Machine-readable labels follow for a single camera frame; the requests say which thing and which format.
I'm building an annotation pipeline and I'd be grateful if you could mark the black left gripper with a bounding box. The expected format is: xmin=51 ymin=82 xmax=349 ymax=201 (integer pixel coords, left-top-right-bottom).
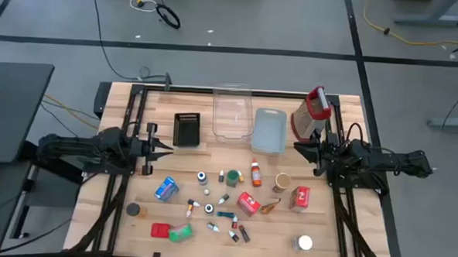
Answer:
xmin=128 ymin=121 xmax=176 ymax=178

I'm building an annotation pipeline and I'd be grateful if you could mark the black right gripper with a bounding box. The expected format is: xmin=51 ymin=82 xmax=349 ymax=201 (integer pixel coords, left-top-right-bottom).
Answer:
xmin=291 ymin=131 xmax=340 ymax=178

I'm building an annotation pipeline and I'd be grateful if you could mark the blue cereal box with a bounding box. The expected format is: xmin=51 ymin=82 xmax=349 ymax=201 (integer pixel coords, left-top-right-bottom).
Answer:
xmin=153 ymin=175 xmax=180 ymax=203

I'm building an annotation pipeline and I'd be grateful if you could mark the red cereal box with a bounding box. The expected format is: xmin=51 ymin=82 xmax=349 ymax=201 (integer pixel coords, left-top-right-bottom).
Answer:
xmin=235 ymin=190 xmax=263 ymax=218
xmin=288 ymin=184 xmax=312 ymax=213

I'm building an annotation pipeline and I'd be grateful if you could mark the red-cap bottle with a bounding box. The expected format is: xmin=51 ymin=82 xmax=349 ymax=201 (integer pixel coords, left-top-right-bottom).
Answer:
xmin=249 ymin=156 xmax=264 ymax=188

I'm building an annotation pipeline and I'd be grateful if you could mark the green cereal box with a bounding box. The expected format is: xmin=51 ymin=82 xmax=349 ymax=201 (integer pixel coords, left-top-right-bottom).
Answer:
xmin=168 ymin=222 xmax=196 ymax=244

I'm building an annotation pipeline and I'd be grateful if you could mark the black mesh basket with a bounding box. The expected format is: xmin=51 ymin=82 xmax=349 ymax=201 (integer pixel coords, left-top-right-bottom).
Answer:
xmin=172 ymin=111 xmax=202 ymax=148

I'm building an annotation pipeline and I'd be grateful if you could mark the tan lid seasoning jar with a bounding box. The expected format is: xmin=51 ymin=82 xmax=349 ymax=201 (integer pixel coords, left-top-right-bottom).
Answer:
xmin=271 ymin=172 xmax=292 ymax=195

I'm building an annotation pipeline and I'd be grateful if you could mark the white plastic bin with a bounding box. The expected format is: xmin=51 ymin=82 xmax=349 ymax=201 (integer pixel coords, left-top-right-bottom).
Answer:
xmin=250 ymin=107 xmax=289 ymax=155

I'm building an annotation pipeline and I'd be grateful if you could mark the black lid spice jar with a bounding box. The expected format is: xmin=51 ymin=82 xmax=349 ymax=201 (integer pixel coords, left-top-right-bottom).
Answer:
xmin=125 ymin=201 xmax=149 ymax=219

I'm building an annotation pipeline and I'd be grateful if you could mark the taco mix packet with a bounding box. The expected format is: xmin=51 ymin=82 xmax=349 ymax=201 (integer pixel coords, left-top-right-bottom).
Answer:
xmin=258 ymin=197 xmax=282 ymax=216

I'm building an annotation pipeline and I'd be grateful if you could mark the green lid spice jar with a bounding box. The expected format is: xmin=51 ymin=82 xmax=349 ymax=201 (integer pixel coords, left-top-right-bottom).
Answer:
xmin=226 ymin=169 xmax=241 ymax=189

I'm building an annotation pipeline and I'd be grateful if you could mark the red lid container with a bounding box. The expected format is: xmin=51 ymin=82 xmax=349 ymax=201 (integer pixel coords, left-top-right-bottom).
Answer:
xmin=150 ymin=222 xmax=172 ymax=239

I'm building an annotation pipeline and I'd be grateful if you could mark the clear plastic bin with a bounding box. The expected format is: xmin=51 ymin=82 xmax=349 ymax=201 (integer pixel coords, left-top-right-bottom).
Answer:
xmin=210 ymin=81 xmax=256 ymax=141

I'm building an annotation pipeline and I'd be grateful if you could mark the white lid spice jar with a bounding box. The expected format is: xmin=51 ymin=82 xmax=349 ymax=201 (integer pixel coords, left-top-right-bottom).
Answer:
xmin=290 ymin=234 xmax=314 ymax=252

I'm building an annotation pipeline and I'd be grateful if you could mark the dark red gel tube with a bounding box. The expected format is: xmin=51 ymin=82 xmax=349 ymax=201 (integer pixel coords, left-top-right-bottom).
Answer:
xmin=238 ymin=224 xmax=252 ymax=244

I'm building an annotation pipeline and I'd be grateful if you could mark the grey table foot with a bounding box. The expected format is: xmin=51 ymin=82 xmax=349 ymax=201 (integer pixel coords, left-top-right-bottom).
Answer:
xmin=426 ymin=115 xmax=458 ymax=130

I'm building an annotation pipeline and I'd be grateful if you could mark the red-handled metal grater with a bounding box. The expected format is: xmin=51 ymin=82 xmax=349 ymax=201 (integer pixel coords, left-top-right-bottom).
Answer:
xmin=289 ymin=84 xmax=334 ymax=144

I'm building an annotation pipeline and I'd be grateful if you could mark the coiled black cable loop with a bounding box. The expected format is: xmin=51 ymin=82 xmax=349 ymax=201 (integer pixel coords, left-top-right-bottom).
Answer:
xmin=154 ymin=3 xmax=183 ymax=30

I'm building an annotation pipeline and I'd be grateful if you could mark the black floor cable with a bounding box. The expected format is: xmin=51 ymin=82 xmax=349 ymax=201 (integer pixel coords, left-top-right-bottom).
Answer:
xmin=87 ymin=0 xmax=176 ymax=84

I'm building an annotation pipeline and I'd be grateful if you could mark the yellow floor cable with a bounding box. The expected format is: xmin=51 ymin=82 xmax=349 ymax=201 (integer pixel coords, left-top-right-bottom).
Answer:
xmin=362 ymin=0 xmax=458 ymax=49

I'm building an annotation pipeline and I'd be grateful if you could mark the grey table leg frame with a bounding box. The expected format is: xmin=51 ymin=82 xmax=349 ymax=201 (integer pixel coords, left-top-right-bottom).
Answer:
xmin=391 ymin=0 xmax=458 ymax=28

